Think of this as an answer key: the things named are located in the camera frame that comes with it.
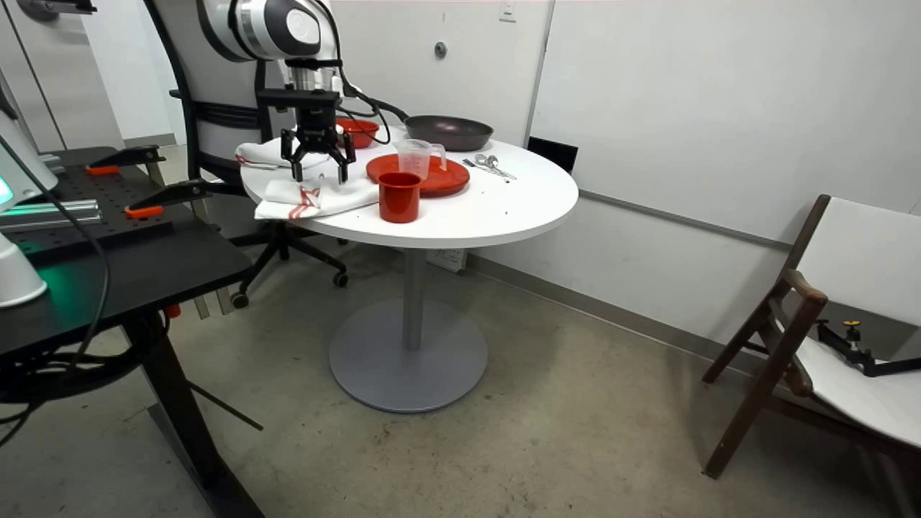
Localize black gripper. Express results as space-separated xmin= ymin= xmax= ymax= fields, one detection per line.
xmin=260 ymin=90 xmax=353 ymax=180

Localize white towel with red stripes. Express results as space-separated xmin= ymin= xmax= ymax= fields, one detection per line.
xmin=241 ymin=166 xmax=378 ymax=222

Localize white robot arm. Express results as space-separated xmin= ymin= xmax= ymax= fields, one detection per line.
xmin=195 ymin=0 xmax=353 ymax=180

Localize white folded towel red stripes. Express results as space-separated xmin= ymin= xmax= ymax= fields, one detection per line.
xmin=236 ymin=137 xmax=294 ymax=169

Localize small red bowl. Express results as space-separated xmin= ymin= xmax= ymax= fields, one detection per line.
xmin=339 ymin=117 xmax=380 ymax=149

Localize red plastic mug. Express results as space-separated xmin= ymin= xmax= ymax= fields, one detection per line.
xmin=380 ymin=173 xmax=421 ymax=225

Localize clear plastic measuring cup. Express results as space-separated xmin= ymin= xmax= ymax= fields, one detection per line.
xmin=396 ymin=137 xmax=447 ymax=178

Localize black office chair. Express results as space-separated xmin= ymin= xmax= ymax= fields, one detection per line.
xmin=144 ymin=0 xmax=349 ymax=307

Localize dark frying pan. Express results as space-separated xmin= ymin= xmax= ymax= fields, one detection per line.
xmin=396 ymin=109 xmax=493 ymax=152

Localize large red plate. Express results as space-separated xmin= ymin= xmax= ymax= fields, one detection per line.
xmin=365 ymin=152 xmax=468 ymax=199

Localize metal measuring spoons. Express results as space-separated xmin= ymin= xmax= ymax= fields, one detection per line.
xmin=464 ymin=155 xmax=514 ymax=180

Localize black side desk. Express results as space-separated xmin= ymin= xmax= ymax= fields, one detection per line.
xmin=0 ymin=140 xmax=268 ymax=518

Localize white lamp base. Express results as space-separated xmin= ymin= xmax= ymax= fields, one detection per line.
xmin=0 ymin=234 xmax=45 ymax=307

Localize wooden folding chair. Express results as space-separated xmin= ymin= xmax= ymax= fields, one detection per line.
xmin=703 ymin=193 xmax=921 ymax=518

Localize black clamp on chair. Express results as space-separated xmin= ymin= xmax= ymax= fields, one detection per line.
xmin=816 ymin=320 xmax=921 ymax=378

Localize orange handled clamp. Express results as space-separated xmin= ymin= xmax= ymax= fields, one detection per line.
xmin=84 ymin=147 xmax=165 ymax=175
xmin=124 ymin=180 xmax=205 ymax=222

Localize white round pedestal table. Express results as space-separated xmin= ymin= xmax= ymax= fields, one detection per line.
xmin=300 ymin=140 xmax=578 ymax=415

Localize black box by wall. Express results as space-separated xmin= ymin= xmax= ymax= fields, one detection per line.
xmin=527 ymin=134 xmax=578 ymax=173

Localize black cable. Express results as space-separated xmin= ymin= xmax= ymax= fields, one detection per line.
xmin=0 ymin=140 xmax=113 ymax=450

